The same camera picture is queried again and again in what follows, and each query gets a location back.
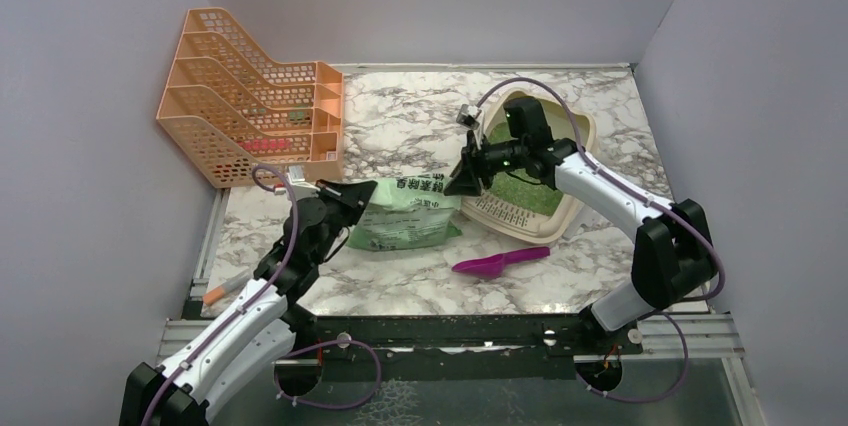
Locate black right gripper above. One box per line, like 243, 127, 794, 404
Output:
443, 130, 527, 197

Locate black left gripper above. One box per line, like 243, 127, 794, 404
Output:
311, 178, 378, 265

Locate beige plastic litter box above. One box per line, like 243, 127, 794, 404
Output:
460, 87, 598, 244

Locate green litter bag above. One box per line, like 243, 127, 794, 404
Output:
347, 173, 462, 252

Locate purple plastic litter scoop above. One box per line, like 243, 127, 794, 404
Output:
451, 246, 550, 279

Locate white bag sealing clip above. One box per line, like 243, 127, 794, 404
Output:
562, 207, 587, 240

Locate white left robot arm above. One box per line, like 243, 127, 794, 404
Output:
119, 181, 377, 425

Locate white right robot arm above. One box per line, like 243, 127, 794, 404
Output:
443, 96, 720, 353

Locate green litter pellets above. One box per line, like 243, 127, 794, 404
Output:
483, 121, 564, 218

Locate orange mesh file rack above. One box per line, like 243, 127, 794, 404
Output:
156, 7, 345, 189

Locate orange marker pen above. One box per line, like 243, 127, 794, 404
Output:
202, 271, 253, 306

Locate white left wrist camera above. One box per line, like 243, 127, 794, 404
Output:
273, 165, 318, 203

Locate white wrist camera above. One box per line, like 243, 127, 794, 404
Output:
273, 165, 318, 203
456, 104, 484, 147

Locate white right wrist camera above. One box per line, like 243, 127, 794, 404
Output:
456, 104, 484, 147

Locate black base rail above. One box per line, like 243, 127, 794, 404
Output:
272, 313, 643, 386

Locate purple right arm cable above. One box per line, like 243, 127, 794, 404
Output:
476, 76, 727, 406

